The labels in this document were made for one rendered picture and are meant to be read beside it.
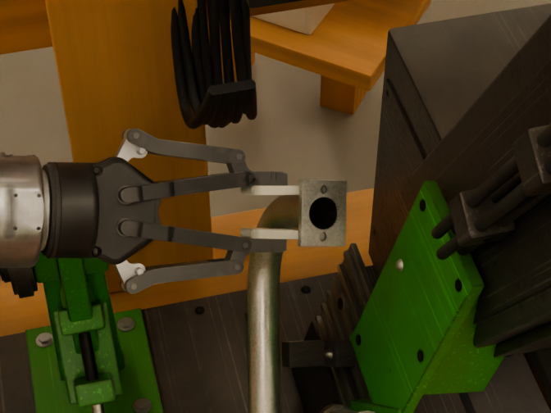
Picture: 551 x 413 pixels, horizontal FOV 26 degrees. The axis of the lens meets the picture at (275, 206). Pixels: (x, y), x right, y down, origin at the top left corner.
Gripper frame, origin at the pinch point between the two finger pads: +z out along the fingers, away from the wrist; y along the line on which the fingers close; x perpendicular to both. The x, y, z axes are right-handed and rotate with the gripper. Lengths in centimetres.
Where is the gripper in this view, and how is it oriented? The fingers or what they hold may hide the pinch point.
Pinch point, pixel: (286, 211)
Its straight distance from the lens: 99.4
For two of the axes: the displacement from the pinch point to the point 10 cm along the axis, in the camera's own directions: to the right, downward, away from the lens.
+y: 0.2, -10.0, -0.3
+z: 9.4, 0.1, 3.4
